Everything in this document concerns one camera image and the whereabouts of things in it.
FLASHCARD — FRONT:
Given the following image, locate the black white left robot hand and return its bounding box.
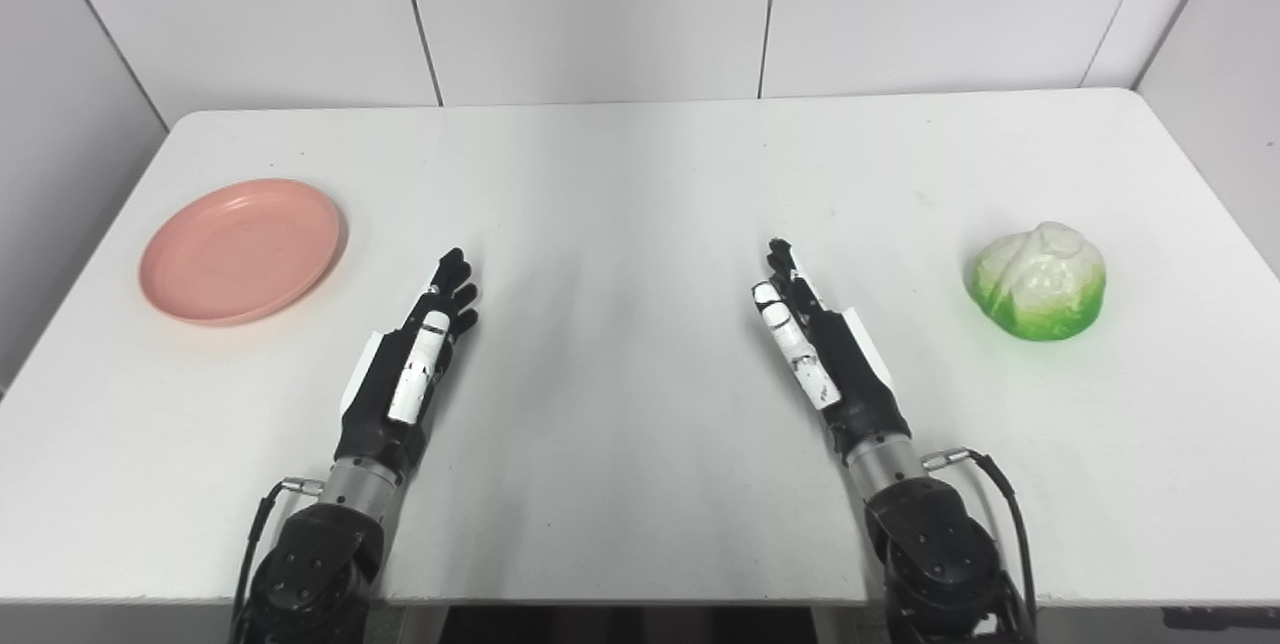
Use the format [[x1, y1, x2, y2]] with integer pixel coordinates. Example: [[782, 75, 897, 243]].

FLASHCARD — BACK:
[[335, 247, 481, 480]]

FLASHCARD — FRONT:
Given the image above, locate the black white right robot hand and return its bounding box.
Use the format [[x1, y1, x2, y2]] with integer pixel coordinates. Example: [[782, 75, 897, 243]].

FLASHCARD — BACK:
[[752, 238, 913, 466]]

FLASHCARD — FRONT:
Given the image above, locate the pink round plate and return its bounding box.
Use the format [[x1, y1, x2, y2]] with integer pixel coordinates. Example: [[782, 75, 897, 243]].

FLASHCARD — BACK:
[[138, 178, 348, 327]]

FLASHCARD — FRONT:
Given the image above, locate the green white toy cabbage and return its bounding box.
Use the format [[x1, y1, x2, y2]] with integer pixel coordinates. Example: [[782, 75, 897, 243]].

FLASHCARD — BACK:
[[965, 221, 1108, 342]]

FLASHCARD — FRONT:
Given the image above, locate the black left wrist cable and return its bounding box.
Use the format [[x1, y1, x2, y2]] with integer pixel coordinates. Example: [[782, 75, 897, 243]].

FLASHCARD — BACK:
[[229, 476, 326, 644]]

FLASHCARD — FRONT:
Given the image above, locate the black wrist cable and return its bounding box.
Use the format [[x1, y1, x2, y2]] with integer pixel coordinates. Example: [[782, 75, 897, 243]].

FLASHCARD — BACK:
[[229, 476, 326, 644], [920, 446, 1038, 627]]

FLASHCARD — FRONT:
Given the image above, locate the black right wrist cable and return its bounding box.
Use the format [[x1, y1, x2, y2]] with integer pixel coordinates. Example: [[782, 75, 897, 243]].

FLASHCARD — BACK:
[[920, 446, 1038, 627]]

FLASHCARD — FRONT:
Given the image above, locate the black under-table bracket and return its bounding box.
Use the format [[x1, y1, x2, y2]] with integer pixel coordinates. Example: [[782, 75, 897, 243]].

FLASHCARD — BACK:
[[1163, 607, 1280, 632]]

